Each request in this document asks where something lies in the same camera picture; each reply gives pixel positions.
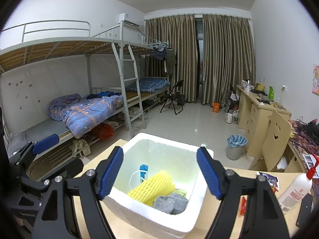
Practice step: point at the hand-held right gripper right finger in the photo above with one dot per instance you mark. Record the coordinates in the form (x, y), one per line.
(209, 171)

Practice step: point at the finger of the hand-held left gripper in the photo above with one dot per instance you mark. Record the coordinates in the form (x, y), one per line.
(73, 166)
(46, 140)

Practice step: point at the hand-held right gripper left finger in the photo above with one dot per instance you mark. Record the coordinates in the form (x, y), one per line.
(111, 171)

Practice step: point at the yellow foam fruit net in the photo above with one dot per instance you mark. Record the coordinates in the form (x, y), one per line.
(152, 185)

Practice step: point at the grey sock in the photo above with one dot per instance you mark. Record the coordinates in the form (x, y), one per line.
(172, 203)

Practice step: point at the white foam box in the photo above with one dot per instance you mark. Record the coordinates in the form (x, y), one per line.
(159, 154)

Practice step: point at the beige cloth bag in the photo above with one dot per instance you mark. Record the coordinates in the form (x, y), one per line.
(79, 148)

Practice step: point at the grey bin with blue liner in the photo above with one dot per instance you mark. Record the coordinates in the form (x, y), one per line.
(235, 147)

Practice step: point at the red plastic bag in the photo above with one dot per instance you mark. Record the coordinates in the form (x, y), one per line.
(103, 132)

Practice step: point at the flat red snack packet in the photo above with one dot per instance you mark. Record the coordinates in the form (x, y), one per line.
(243, 205)

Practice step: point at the blue patterned quilt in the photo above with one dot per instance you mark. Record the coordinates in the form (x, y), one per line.
(84, 112)

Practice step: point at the white jug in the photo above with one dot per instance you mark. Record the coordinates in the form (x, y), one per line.
(228, 117)

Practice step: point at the orange box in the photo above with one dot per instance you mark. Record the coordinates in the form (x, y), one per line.
(216, 107)

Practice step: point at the wooden smiley chair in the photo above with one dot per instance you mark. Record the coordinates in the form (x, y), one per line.
(274, 139)

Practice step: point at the light wooden drawer desk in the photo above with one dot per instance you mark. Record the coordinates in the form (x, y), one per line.
(259, 114)

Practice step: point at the wooden desk with mat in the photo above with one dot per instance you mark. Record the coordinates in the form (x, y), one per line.
(294, 159)

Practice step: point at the white pump lotion bottle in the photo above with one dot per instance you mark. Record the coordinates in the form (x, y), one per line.
(295, 191)

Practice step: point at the white metal bunk bed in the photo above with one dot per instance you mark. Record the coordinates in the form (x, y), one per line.
(49, 49)
(147, 49)

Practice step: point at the blue plaid blanket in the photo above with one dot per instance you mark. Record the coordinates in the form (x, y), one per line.
(149, 84)

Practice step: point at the purple patterned desk mat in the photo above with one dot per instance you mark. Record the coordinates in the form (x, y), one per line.
(299, 134)

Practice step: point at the yellow box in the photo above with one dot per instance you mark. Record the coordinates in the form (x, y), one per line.
(260, 87)

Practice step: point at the printed paper sheet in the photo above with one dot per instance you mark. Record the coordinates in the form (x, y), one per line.
(309, 159)

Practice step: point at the black smartphone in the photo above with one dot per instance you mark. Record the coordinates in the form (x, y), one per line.
(305, 210)

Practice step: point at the black bag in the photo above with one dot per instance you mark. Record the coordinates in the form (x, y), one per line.
(312, 129)

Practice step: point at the hanging olive shirt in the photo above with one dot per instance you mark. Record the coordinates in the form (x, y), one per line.
(171, 59)

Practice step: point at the brown curtain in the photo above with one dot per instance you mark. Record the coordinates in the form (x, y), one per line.
(226, 54)
(187, 54)

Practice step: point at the hanging dark blue garment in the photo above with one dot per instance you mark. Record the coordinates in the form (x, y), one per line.
(159, 53)

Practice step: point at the white air conditioner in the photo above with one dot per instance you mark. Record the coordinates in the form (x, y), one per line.
(129, 21)

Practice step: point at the pink wall poster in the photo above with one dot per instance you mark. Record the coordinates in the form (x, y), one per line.
(316, 78)

